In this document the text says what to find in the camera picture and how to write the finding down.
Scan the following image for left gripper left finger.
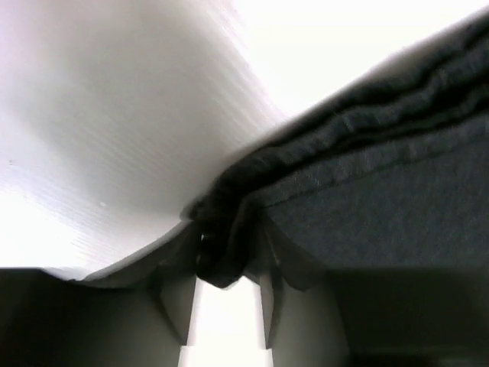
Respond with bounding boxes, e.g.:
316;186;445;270
1;224;199;366

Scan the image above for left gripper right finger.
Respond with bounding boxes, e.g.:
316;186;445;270
250;222;488;366

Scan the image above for black trousers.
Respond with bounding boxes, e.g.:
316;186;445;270
189;14;488;287

